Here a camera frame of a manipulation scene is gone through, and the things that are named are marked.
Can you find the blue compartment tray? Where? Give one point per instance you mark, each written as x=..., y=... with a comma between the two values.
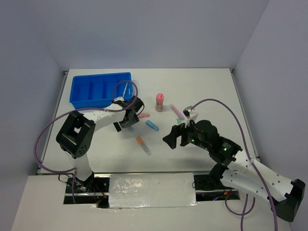
x=95, y=91

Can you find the pink correction tape case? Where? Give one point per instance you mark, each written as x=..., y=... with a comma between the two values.
x=144, y=115

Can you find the purple highlighter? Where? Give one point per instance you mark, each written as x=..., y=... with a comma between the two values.
x=177, y=112

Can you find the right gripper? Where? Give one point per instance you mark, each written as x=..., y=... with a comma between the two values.
x=176, y=131

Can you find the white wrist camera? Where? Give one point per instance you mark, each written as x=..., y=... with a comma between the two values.
x=191, y=115
x=118, y=99

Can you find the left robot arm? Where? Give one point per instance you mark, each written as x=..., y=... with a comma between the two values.
x=76, y=134

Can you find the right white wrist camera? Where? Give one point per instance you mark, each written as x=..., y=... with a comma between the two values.
x=191, y=115

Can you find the silver taped cover plate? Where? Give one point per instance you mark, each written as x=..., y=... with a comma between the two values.
x=151, y=190

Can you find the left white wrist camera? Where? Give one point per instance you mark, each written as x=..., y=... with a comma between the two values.
x=118, y=99

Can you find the orange-capped highlighter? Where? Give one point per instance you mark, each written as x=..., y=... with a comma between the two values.
x=143, y=145

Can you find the blue correction tape case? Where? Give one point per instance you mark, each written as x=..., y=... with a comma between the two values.
x=152, y=125

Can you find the pink-lidded jar of clips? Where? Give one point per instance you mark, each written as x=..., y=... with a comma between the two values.
x=159, y=102

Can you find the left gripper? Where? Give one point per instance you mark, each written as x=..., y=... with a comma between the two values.
x=125, y=125

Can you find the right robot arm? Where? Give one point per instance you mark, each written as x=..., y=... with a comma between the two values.
x=234, y=169

